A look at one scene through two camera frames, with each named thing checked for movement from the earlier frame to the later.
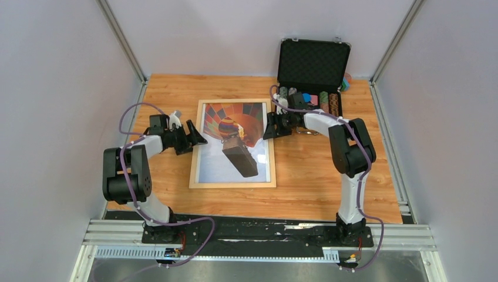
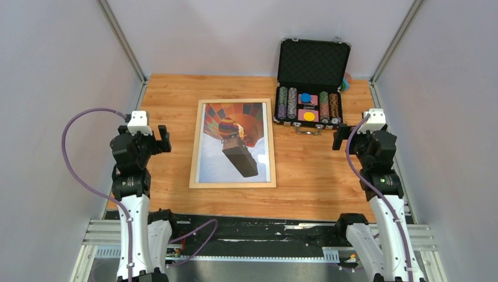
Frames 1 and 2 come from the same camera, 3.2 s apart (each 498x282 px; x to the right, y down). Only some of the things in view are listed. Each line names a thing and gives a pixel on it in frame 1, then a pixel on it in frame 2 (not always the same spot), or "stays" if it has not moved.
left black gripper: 194,138 -> 158,146
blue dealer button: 306,97 stays
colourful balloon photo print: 236,151 stays
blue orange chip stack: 333,104 stays
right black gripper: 273,118 -> 343,132
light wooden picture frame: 195,159 stays
